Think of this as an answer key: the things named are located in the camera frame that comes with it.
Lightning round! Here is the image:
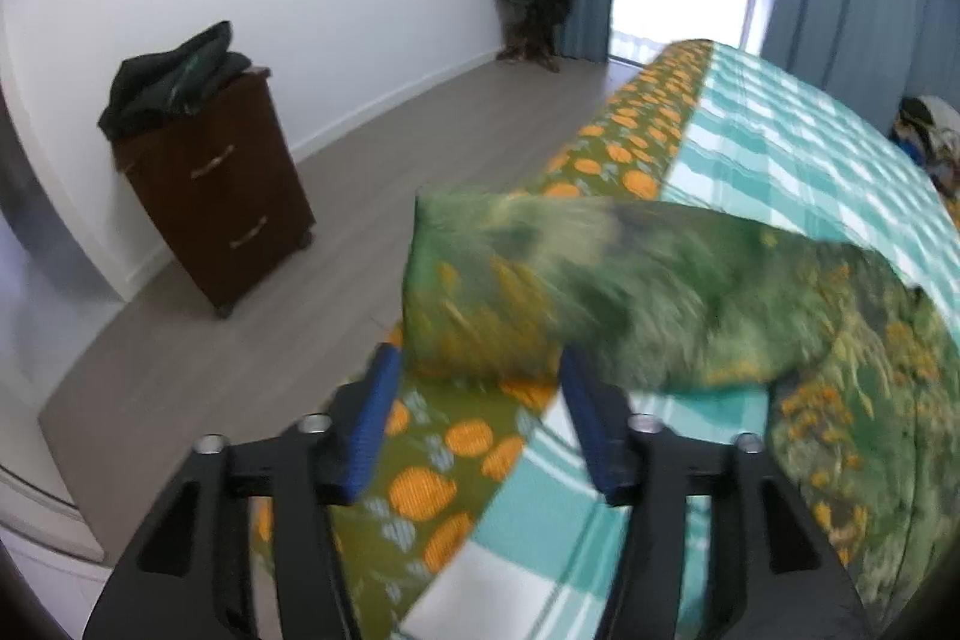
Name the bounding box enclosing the dark clothes heap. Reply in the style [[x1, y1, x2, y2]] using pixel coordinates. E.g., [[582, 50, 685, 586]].
[[97, 20, 254, 140]]

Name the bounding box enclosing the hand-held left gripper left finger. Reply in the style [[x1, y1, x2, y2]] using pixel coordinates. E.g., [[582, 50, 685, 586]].
[[81, 344, 406, 640]]

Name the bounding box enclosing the mixed clothes pile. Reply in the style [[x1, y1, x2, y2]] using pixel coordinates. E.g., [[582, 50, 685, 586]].
[[889, 94, 960, 199]]

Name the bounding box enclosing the green landscape printed cloth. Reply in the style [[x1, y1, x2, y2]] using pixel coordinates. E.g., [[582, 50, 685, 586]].
[[401, 186, 960, 618]]

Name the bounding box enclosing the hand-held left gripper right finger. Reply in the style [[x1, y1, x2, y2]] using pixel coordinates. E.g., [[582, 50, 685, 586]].
[[559, 347, 875, 640]]

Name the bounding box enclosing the dark brown wooden cabinet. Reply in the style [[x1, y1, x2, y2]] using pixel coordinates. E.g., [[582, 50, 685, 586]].
[[112, 66, 316, 319]]

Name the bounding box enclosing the orange dotted green bed sheet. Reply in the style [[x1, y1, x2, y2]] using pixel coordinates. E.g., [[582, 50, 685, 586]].
[[251, 40, 713, 640]]

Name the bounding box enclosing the teal checkered bed sheet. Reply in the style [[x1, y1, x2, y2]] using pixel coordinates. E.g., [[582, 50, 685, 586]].
[[405, 40, 960, 640]]

